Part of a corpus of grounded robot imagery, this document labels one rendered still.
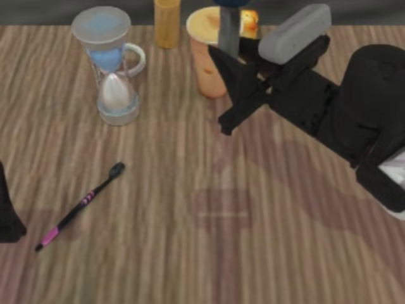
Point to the yellow cylindrical bottle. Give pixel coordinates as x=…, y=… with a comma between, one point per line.
x=167, y=25

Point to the gray wrist camera box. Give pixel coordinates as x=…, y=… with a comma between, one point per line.
x=292, y=33

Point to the peach cup with cream inside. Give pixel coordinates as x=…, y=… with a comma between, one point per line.
x=209, y=80

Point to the white mug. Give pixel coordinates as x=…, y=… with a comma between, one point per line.
x=139, y=60

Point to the orange and yellow box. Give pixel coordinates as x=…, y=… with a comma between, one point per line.
x=250, y=22

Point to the black and pink toothbrush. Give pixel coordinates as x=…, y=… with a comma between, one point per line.
x=76, y=207

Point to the clear hourglass with blue sand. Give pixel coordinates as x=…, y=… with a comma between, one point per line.
x=109, y=63

